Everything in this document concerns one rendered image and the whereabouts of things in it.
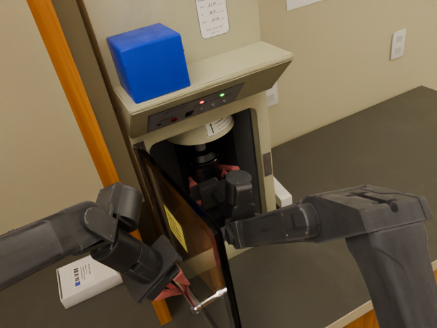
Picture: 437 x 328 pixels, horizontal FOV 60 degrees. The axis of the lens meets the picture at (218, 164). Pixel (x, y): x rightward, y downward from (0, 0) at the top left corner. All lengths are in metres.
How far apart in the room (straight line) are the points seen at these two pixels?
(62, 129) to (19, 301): 0.50
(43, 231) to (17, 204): 0.82
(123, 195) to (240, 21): 0.41
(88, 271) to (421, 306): 0.91
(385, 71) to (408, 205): 1.43
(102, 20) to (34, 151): 0.63
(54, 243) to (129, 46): 0.30
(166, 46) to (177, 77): 0.05
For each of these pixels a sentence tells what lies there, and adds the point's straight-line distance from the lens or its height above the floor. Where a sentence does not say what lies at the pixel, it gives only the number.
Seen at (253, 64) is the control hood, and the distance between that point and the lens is 0.70.
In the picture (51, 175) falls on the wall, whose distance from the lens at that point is 1.28.
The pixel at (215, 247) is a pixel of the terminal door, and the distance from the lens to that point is 0.56.
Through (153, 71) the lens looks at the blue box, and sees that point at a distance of 0.63.
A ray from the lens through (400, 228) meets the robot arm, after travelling 0.40.
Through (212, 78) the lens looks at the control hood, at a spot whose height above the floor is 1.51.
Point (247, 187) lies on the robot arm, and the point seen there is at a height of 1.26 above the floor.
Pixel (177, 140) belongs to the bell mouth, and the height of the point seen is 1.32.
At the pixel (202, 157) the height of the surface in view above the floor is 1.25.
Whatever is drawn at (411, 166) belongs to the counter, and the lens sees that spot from 1.42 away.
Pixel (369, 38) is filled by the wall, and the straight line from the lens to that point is 1.67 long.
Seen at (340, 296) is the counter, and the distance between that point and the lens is 1.01.
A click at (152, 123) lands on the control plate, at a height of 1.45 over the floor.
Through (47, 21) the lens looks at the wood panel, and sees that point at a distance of 0.60.
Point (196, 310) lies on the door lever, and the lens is 0.68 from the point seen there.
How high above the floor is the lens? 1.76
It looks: 34 degrees down
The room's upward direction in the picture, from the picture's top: 11 degrees counter-clockwise
